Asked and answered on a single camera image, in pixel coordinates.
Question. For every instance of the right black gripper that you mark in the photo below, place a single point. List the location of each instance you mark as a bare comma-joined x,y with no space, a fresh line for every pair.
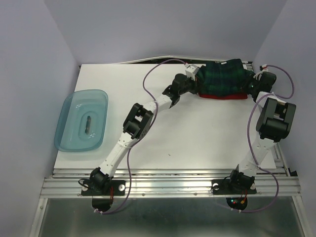
249,78

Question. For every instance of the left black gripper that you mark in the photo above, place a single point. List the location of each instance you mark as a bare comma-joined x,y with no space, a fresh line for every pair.
195,85

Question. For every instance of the green plaid skirt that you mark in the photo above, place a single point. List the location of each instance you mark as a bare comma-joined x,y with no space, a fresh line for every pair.
222,78

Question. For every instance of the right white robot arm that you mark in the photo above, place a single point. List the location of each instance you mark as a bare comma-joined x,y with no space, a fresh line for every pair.
274,124

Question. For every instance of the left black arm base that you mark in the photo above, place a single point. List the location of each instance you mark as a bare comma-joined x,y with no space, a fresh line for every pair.
102,199

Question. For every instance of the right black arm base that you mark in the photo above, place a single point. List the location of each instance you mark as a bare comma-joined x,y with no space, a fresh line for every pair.
227,187

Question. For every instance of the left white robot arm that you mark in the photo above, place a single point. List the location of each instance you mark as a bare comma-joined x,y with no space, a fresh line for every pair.
136,126

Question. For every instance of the folded red skirt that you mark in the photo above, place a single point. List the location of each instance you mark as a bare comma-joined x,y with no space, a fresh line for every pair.
237,96

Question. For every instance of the small dark object in bin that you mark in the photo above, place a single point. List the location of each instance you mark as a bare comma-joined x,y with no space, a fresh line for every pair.
87,125

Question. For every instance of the blue transparent plastic bin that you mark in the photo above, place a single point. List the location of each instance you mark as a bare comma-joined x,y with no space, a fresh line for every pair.
70,135

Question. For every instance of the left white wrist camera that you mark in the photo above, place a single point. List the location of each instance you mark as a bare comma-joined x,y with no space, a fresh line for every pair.
191,71

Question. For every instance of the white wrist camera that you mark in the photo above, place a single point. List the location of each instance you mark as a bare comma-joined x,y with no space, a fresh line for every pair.
262,68
191,71

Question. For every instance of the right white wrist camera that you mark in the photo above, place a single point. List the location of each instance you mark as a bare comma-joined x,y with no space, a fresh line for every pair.
262,68

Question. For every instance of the aluminium mounting rail frame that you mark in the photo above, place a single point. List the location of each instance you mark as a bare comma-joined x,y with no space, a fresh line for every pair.
175,199

